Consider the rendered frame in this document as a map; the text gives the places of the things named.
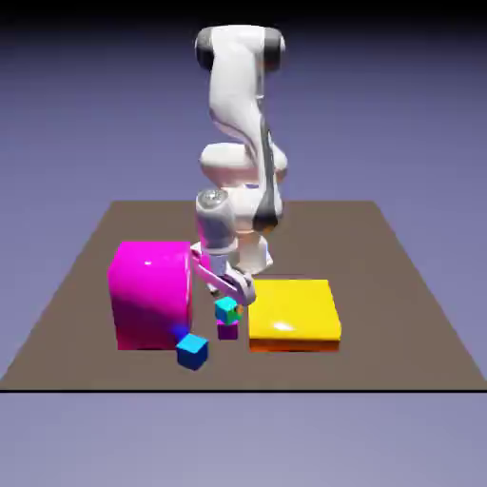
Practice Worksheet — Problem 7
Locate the large magenta box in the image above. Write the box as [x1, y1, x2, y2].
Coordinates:
[107, 241, 193, 351]

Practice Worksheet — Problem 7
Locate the large yellow box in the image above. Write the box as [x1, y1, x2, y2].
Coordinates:
[247, 279, 341, 353]

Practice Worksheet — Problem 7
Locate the small blue cube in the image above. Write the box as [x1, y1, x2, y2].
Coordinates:
[175, 333, 209, 372]

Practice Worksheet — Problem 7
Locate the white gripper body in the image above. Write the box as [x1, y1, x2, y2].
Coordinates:
[189, 243, 257, 306]

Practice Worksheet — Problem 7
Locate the small purple cube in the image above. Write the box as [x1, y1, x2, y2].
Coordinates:
[216, 320, 240, 341]

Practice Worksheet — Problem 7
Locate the small teal cube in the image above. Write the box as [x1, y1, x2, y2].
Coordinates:
[214, 297, 244, 326]

